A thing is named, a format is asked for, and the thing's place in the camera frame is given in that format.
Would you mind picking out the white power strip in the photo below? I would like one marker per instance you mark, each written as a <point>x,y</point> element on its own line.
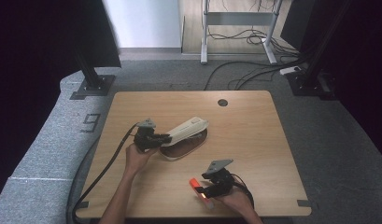
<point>290,70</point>

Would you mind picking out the grey tape corner marker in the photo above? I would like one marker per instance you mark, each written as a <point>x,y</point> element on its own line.
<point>304,203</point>
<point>83,204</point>

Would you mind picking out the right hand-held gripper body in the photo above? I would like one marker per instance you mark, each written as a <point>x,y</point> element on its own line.
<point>221,182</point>

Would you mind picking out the white panel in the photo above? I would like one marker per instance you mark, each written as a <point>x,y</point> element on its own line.
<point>145,21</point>

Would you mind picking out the black metal stand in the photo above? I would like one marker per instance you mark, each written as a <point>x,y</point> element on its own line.
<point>313,71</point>
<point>92,81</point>

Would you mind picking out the orange highlighter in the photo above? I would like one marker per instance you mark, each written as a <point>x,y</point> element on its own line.
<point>193,183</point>

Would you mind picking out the black curtain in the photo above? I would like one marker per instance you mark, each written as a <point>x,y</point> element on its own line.
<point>360,62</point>
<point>39,62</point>

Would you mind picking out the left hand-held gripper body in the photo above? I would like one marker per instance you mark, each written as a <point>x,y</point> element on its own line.
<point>143,138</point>

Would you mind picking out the person's left hand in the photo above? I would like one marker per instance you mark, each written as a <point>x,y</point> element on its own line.
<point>137,161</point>

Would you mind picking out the white metal desk frame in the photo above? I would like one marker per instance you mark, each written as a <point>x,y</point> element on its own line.
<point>238,18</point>

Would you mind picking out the person's right hand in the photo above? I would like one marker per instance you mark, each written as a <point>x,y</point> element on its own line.
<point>238,202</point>

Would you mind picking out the cream pencil case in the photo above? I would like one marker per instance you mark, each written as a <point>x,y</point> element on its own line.
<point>187,129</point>

